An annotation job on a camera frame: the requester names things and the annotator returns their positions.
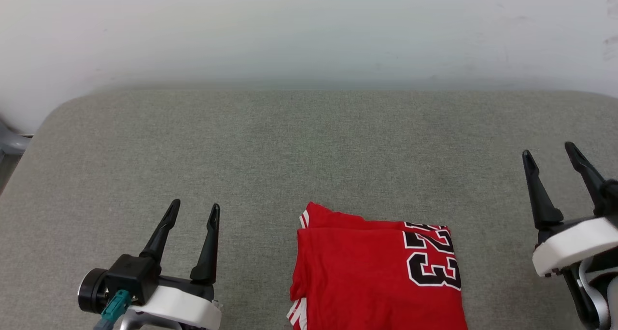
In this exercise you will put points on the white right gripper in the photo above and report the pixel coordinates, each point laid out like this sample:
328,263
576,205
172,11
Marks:
574,245

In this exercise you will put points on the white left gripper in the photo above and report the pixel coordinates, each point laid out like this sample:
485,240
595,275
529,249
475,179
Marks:
183,310

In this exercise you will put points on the red basketball jersey number 23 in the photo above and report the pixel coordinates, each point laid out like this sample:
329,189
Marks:
367,277

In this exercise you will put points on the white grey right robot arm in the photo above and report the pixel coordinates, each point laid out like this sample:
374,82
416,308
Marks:
603,296

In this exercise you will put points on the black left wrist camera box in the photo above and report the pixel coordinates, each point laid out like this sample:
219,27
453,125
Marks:
130,277

